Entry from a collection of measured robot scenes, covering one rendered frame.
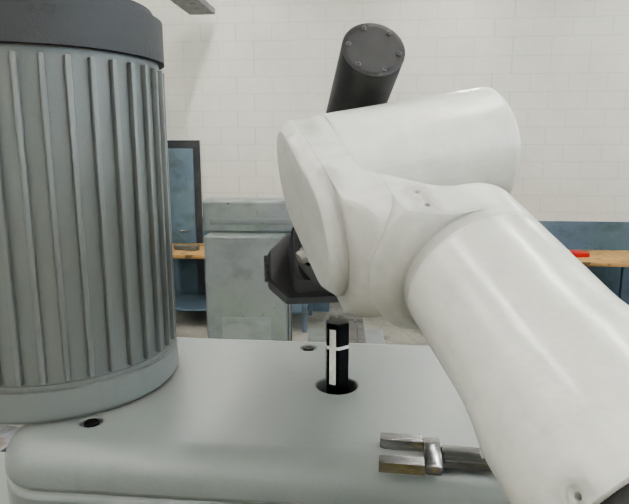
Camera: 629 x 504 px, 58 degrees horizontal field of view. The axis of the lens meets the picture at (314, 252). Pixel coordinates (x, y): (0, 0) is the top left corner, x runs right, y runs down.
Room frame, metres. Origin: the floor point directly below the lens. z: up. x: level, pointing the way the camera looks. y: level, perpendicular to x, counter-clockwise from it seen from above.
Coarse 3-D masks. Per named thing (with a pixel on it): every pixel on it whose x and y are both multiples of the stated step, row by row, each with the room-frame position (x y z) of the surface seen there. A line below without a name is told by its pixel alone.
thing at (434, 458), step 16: (384, 448) 0.37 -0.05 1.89; (400, 448) 0.36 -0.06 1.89; (416, 448) 0.36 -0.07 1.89; (432, 448) 0.35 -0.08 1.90; (448, 448) 0.35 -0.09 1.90; (464, 448) 0.35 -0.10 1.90; (480, 448) 0.35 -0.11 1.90; (384, 464) 0.34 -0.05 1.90; (400, 464) 0.33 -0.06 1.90; (416, 464) 0.33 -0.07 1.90; (432, 464) 0.33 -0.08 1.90; (448, 464) 0.34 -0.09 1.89; (464, 464) 0.34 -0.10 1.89; (480, 464) 0.34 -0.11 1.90
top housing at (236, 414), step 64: (192, 384) 0.47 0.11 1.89; (256, 384) 0.47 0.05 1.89; (320, 384) 0.48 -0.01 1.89; (384, 384) 0.47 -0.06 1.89; (448, 384) 0.47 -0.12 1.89; (64, 448) 0.37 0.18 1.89; (128, 448) 0.37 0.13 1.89; (192, 448) 0.37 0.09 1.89; (256, 448) 0.37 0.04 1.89; (320, 448) 0.37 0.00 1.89
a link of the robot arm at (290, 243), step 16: (288, 240) 0.47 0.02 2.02; (272, 256) 0.46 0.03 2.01; (288, 256) 0.47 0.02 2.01; (304, 256) 0.38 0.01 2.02; (272, 272) 0.46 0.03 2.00; (288, 272) 0.46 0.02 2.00; (304, 272) 0.42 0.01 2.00; (272, 288) 0.46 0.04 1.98; (288, 288) 0.45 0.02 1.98; (304, 288) 0.44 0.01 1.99; (320, 288) 0.44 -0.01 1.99
